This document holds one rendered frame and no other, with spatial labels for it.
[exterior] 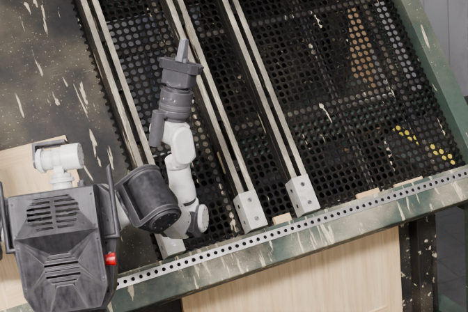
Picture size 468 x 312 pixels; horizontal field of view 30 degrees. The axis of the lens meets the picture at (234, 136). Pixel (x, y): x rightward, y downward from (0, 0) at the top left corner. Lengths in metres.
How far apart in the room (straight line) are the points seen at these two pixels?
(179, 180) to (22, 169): 0.62
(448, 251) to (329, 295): 1.35
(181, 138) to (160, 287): 0.60
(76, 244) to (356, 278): 1.57
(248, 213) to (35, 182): 0.69
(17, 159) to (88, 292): 0.83
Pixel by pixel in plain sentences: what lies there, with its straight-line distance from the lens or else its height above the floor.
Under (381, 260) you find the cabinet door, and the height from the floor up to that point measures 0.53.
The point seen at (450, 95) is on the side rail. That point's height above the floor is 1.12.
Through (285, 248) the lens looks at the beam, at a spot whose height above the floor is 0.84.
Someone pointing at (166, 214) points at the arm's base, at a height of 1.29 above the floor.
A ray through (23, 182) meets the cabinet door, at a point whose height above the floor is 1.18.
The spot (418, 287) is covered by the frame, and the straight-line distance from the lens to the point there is 3.56.
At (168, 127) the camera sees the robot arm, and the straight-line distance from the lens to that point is 2.34.
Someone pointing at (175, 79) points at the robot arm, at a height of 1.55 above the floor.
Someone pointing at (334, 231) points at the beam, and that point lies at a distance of 2.97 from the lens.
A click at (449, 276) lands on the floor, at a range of 4.38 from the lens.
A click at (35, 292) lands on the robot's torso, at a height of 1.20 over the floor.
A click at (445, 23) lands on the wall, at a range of 6.63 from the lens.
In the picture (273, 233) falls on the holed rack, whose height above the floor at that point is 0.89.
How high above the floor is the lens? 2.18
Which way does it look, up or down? 20 degrees down
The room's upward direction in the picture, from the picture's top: 7 degrees counter-clockwise
